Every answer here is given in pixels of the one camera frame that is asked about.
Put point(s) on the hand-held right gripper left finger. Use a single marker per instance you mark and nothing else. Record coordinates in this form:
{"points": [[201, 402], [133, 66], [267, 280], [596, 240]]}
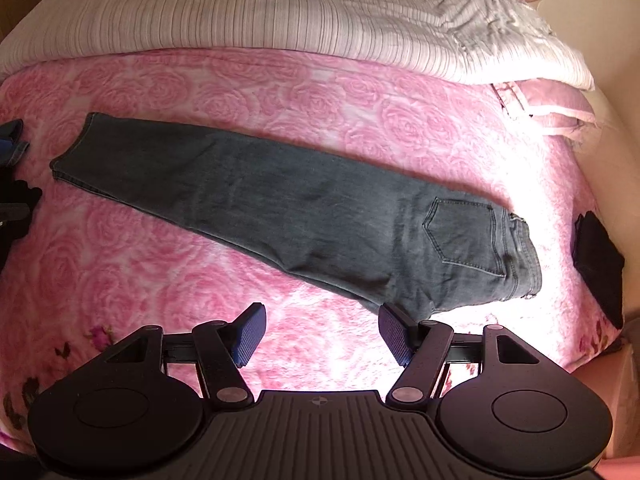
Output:
{"points": [[250, 335]]}

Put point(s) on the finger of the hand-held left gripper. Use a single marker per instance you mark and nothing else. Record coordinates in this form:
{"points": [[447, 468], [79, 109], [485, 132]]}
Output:
{"points": [[7, 132]]}

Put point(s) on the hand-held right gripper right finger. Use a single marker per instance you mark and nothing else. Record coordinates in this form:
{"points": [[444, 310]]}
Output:
{"points": [[392, 332]]}

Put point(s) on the dark grey jeans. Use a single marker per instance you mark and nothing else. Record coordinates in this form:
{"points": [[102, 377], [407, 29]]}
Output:
{"points": [[300, 200]]}

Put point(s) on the blue jeans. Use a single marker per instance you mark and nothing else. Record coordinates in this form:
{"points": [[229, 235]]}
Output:
{"points": [[19, 155]]}

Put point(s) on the pink rose blanket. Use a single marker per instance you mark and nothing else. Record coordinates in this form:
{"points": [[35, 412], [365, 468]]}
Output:
{"points": [[175, 270]]}

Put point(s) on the folded black garment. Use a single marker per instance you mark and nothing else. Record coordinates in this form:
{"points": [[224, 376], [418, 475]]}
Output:
{"points": [[600, 265]]}

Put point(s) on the striped pale quilt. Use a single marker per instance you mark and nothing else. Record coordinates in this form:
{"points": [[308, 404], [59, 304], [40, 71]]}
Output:
{"points": [[250, 10]]}

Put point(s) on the pink pillow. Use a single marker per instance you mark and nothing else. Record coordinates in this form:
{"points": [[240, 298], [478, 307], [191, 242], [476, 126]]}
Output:
{"points": [[550, 102]]}

